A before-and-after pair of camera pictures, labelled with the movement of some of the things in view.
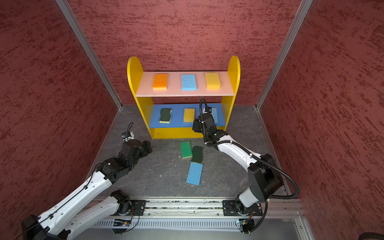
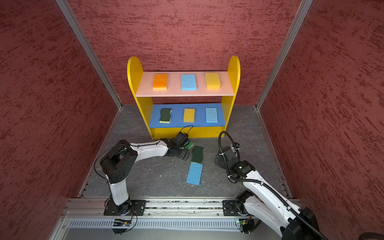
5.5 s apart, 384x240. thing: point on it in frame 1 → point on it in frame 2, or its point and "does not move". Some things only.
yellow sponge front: (189, 115) does not move
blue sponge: (214, 114) does not move
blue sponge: (188, 82) does not move
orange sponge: (160, 82) does not move
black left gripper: (147, 145) → (184, 155)
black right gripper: (197, 126) → (217, 159)
